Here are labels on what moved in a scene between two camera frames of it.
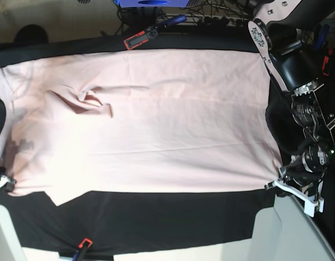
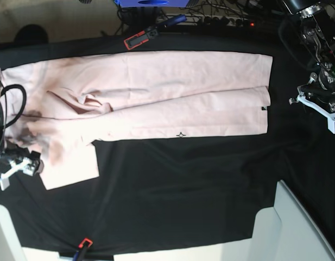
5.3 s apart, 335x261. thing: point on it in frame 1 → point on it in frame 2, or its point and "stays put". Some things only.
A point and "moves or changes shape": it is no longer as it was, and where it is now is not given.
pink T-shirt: (69, 124) moves or changes shape
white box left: (7, 244) stays put
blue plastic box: (152, 3) stays put
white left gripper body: (310, 206) → (332, 118)
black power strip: (218, 20) stays put
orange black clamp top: (151, 32) stays put
